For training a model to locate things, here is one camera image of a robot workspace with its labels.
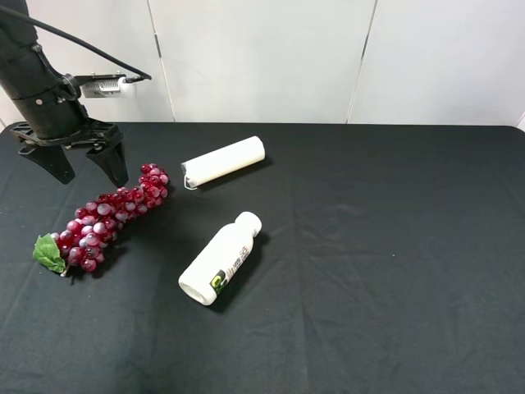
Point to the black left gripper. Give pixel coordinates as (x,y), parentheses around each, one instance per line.
(53,122)

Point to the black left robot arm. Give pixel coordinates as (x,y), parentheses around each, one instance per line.
(24,65)

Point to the red artificial grape bunch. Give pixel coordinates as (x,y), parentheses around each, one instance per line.
(97,224)

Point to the white plastic bottle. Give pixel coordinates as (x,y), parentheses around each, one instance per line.
(220,259)

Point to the white cylindrical candle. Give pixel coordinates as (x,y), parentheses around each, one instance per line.
(221,162)

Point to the white wrist camera on bracket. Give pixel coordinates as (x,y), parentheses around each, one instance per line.
(101,86)

